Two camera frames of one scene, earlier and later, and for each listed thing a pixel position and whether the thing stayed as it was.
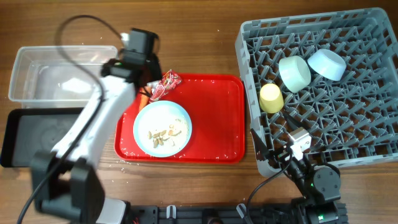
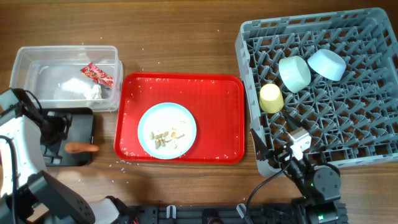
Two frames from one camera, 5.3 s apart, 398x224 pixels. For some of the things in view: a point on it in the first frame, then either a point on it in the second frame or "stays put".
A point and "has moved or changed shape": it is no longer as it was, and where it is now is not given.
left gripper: (152, 76) to (58, 125)
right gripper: (280, 152) stays put
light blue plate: (162, 129) has moved or changed shape
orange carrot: (144, 94) has moved or changed shape
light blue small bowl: (328, 64) stays put
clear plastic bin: (40, 79) stays put
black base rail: (224, 214) stays put
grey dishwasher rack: (352, 119) stays put
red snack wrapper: (163, 84) to (97, 75)
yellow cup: (271, 99) stays put
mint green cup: (295, 73) stays put
